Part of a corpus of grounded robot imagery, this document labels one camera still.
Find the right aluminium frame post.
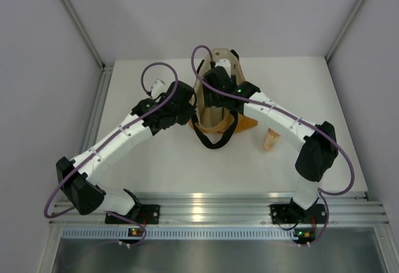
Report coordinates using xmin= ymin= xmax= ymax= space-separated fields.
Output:
xmin=324 ymin=0 xmax=367 ymax=64

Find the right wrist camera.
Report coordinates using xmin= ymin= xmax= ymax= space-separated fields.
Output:
xmin=215 ymin=59 xmax=231 ymax=75

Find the aluminium frame post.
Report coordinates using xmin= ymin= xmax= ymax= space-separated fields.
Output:
xmin=43 ymin=0 xmax=113 ymax=80
xmin=324 ymin=0 xmax=367 ymax=64

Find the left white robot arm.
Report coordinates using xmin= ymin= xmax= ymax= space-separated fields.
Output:
xmin=56 ymin=81 xmax=195 ymax=223

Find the orange bottle pink cap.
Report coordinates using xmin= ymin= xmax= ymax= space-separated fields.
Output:
xmin=263 ymin=128 xmax=280 ymax=151

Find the purple cable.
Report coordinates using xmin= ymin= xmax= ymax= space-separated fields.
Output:
xmin=190 ymin=45 xmax=355 ymax=246
xmin=42 ymin=63 xmax=179 ymax=219

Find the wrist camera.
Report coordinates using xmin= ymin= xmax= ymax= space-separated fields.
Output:
xmin=215 ymin=59 xmax=231 ymax=75
xmin=150 ymin=79 xmax=168 ymax=99

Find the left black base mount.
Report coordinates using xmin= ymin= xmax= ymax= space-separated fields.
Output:
xmin=105 ymin=204 xmax=161 ymax=225

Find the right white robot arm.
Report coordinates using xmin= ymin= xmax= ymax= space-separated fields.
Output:
xmin=203 ymin=66 xmax=338 ymax=223

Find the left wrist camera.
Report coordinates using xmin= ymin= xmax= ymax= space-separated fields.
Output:
xmin=150 ymin=79 xmax=168 ymax=99

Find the aluminium rail beam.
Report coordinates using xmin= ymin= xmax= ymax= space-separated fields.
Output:
xmin=49 ymin=191 xmax=389 ymax=228

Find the left aluminium frame post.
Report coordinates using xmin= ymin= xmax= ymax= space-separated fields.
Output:
xmin=43 ymin=0 xmax=113 ymax=80

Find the slotted cable duct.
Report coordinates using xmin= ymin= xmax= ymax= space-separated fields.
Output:
xmin=62 ymin=227 xmax=298 ymax=241

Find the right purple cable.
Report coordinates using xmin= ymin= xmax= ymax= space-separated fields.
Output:
xmin=190 ymin=45 xmax=355 ymax=246

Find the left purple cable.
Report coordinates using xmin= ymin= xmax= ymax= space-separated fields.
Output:
xmin=42 ymin=63 xmax=179 ymax=219

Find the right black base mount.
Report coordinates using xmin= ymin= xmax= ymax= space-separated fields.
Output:
xmin=270 ymin=204 xmax=327 ymax=225

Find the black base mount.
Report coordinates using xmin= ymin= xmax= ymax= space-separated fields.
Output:
xmin=105 ymin=204 xmax=161 ymax=225
xmin=270 ymin=204 xmax=327 ymax=225

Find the tan canvas tote bag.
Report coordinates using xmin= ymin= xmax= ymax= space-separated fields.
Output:
xmin=189 ymin=49 xmax=257 ymax=150

